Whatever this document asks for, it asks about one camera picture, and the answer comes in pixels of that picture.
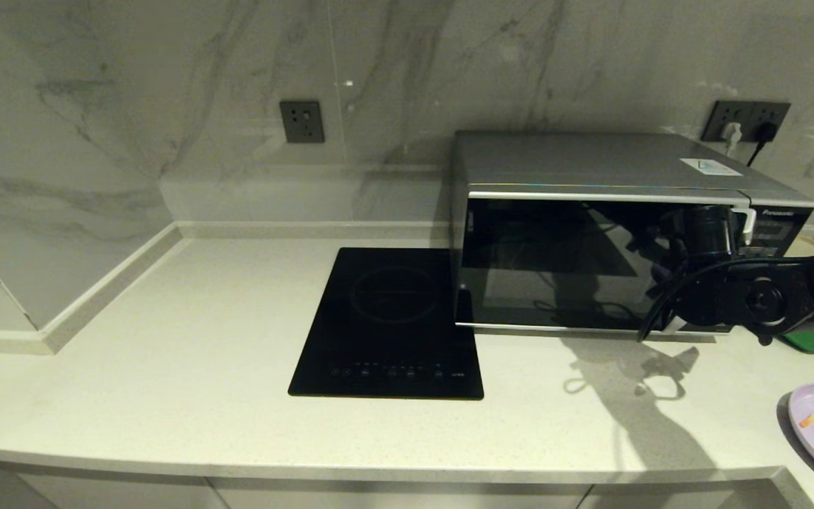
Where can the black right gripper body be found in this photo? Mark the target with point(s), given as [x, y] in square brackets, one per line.
[711, 233]

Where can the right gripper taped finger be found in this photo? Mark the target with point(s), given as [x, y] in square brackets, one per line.
[746, 226]

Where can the dark glass microwave door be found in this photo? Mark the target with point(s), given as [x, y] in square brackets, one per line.
[555, 268]

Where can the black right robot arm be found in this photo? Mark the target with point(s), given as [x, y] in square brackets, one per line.
[803, 297]

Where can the silver Panasonic microwave oven body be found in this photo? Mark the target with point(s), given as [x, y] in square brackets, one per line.
[591, 159]

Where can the white power plug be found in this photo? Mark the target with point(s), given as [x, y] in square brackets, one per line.
[732, 134]

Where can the black induction cooktop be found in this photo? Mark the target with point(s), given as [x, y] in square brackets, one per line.
[379, 318]

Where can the white base cabinet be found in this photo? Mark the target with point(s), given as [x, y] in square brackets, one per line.
[131, 495]

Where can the grey double wall socket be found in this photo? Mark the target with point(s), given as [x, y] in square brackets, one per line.
[750, 112]

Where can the grey single wall socket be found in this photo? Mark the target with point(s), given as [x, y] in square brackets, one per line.
[302, 121]

